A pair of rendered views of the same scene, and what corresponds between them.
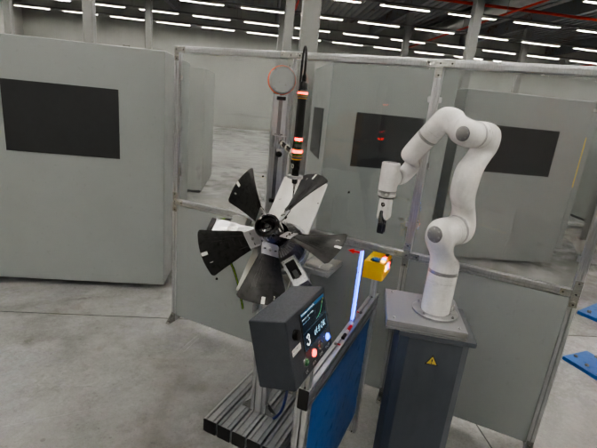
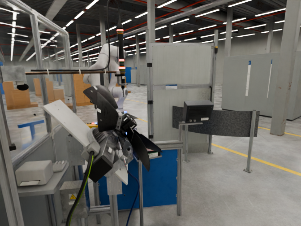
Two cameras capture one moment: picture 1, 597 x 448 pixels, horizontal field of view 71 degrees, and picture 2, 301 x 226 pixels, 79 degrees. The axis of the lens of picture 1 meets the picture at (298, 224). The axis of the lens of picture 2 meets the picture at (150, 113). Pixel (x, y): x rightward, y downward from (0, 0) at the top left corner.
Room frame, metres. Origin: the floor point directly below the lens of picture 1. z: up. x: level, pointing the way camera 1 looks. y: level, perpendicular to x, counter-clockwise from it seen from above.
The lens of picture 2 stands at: (2.33, 1.27, 1.54)
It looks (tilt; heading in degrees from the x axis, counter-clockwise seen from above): 13 degrees down; 240
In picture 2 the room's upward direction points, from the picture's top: 1 degrees counter-clockwise
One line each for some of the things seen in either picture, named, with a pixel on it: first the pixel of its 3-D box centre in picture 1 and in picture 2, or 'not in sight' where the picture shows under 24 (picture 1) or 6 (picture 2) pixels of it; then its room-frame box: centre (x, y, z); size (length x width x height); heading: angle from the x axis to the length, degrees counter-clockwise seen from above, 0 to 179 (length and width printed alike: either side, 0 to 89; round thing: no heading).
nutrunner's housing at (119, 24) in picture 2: (298, 131); (121, 54); (1.83, 0.04, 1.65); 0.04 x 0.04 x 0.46
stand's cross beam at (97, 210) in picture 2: not in sight; (97, 210); (2.09, 0.07, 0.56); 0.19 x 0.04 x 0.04; 156
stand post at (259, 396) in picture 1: (264, 352); (114, 220); (1.98, 0.12, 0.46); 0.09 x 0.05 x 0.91; 66
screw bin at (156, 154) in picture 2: not in sight; (146, 151); (1.60, -0.07, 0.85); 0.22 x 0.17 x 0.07; 171
